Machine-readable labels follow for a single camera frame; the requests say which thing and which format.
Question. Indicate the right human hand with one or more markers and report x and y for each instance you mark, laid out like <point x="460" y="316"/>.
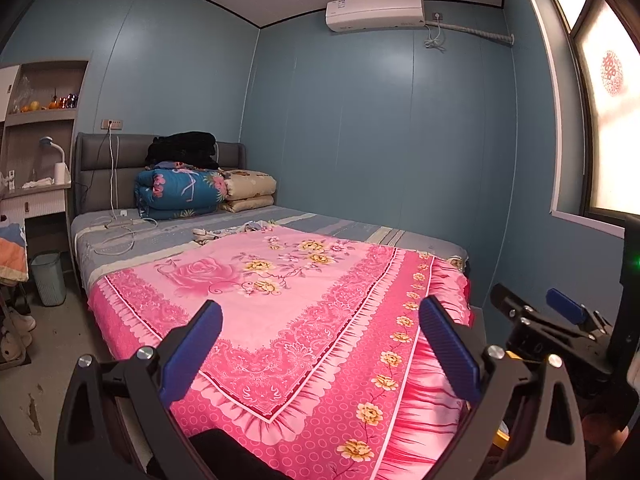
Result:
<point x="603" y="438"/>

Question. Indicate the window with red decoration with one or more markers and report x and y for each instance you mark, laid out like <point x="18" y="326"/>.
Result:
<point x="608" y="69"/>

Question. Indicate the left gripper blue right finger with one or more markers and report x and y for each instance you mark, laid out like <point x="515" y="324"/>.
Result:
<point x="454" y="347"/>

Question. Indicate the beige folded quilt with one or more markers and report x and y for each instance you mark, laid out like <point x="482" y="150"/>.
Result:
<point x="248" y="189"/>

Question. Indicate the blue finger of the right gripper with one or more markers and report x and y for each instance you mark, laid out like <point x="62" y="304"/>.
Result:
<point x="566" y="307"/>

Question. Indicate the colourful clothes heap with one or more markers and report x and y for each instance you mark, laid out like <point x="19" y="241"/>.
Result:
<point x="13" y="254"/>

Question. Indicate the white slippers on floor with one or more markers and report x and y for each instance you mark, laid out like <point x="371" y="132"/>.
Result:
<point x="14" y="341"/>

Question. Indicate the grey striped bed sheet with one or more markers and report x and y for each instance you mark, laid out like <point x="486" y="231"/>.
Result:
<point x="103" y="244"/>

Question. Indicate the white bedside shelf unit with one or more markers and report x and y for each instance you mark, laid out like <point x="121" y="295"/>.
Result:
<point x="39" y="119"/>

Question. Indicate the grey small waste basket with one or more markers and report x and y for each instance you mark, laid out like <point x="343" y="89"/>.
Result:
<point x="49" y="278"/>

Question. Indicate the yellow rimmed black trash bin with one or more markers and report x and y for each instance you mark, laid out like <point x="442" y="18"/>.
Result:
<point x="501" y="437"/>

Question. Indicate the black clothing pile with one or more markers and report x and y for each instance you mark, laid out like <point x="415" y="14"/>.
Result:
<point x="193" y="148"/>

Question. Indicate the crumpled patterned cloth on bed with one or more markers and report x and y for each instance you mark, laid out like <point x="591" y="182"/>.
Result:
<point x="203" y="236"/>

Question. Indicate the grey padded headboard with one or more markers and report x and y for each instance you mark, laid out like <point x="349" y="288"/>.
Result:
<point x="104" y="168"/>

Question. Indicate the white wall air conditioner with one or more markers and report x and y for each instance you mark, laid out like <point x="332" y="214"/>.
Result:
<point x="351" y="15"/>

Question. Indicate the blue floral folded quilt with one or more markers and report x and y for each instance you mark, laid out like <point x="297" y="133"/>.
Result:
<point x="172" y="190"/>

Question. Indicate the wall power outlet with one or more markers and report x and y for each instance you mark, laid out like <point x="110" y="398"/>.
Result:
<point x="111" y="124"/>

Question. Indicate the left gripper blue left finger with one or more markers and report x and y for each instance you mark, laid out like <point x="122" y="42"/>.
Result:
<point x="184" y="350"/>

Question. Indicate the pink floral bedspread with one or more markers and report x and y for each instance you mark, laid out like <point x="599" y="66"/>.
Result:
<point x="321" y="370"/>

